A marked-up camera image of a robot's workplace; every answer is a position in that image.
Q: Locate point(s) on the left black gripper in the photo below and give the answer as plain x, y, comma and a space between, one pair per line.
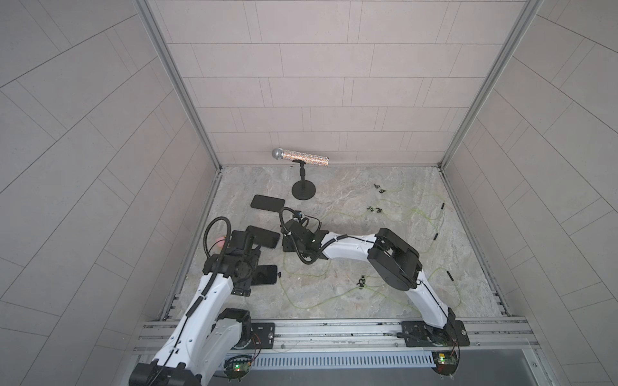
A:
244, 285

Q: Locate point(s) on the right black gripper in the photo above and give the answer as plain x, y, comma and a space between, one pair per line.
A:
286, 241

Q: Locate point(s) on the black smartphone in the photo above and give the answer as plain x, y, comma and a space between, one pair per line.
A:
263, 237
267, 203
265, 275

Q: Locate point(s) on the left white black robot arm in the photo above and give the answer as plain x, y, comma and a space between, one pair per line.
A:
207, 331

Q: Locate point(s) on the pink yellow small toy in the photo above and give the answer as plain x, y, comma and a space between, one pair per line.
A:
220, 242

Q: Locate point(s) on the black round microphone stand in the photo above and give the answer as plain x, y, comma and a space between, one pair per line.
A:
303, 189

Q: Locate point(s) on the glitter silver microphone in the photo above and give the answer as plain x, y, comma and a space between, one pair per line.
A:
313, 159

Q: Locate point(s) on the left green circuit board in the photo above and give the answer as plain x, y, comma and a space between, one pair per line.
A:
238, 366

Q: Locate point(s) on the green circuit board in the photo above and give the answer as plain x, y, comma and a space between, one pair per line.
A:
446, 363
238, 366

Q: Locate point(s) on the right green circuit board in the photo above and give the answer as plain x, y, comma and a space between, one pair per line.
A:
446, 363

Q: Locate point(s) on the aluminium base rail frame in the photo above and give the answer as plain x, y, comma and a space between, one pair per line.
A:
351, 335

